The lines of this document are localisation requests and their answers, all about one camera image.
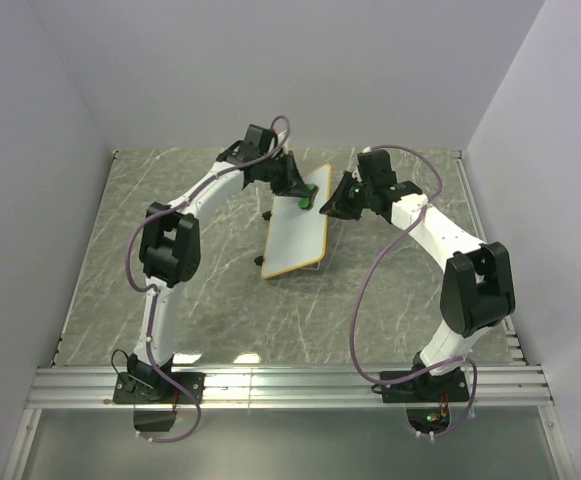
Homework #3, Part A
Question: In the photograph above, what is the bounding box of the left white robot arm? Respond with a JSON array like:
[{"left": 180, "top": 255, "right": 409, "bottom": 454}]
[{"left": 127, "top": 141, "right": 331, "bottom": 402}]

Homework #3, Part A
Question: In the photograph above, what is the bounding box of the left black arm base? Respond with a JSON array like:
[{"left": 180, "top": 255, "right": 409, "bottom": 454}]
[{"left": 112, "top": 362, "right": 206, "bottom": 405}]

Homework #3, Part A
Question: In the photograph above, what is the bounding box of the aluminium front rail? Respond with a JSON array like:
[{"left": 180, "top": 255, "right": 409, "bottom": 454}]
[{"left": 4, "top": 365, "right": 559, "bottom": 479}]

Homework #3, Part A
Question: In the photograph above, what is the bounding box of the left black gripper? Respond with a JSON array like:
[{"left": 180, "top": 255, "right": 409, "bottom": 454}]
[{"left": 260, "top": 151, "right": 312, "bottom": 199}]

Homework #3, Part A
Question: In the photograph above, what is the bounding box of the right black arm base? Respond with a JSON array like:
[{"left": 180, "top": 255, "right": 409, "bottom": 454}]
[{"left": 371, "top": 367, "right": 470, "bottom": 404}]

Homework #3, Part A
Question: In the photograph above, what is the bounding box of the aluminium rail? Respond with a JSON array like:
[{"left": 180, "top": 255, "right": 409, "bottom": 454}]
[
  {"left": 447, "top": 150, "right": 527, "bottom": 366},
  {"left": 4, "top": 365, "right": 559, "bottom": 479}
]

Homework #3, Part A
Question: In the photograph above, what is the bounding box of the green whiteboard eraser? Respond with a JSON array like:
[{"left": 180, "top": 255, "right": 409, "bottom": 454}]
[{"left": 298, "top": 184, "right": 319, "bottom": 211}]

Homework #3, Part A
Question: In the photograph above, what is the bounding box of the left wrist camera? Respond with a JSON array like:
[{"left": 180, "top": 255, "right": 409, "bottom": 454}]
[{"left": 239, "top": 124, "right": 278, "bottom": 157}]

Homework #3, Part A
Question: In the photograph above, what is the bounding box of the purple cable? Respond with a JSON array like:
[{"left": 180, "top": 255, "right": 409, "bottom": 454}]
[
  {"left": 125, "top": 115, "right": 292, "bottom": 444},
  {"left": 351, "top": 144, "right": 480, "bottom": 444}
]

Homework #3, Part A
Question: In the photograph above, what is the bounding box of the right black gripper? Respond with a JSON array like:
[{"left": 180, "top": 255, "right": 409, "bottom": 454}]
[{"left": 318, "top": 172, "right": 372, "bottom": 222}]

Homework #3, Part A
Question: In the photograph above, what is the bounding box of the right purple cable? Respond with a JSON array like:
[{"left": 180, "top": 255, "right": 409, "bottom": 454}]
[{"left": 351, "top": 144, "right": 480, "bottom": 444}]

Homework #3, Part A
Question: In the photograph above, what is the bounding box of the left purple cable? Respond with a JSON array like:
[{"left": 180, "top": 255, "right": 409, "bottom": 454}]
[{"left": 125, "top": 115, "right": 292, "bottom": 444}]

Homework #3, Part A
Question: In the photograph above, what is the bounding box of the yellow framed whiteboard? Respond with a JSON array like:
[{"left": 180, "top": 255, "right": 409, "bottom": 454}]
[{"left": 261, "top": 163, "right": 332, "bottom": 280}]

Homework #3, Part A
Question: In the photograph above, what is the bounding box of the aluminium right side rail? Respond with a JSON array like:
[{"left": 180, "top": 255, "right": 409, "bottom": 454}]
[{"left": 447, "top": 150, "right": 527, "bottom": 366}]

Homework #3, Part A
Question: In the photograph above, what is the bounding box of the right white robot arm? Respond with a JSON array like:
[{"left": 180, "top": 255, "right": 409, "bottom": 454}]
[{"left": 320, "top": 145, "right": 516, "bottom": 400}]

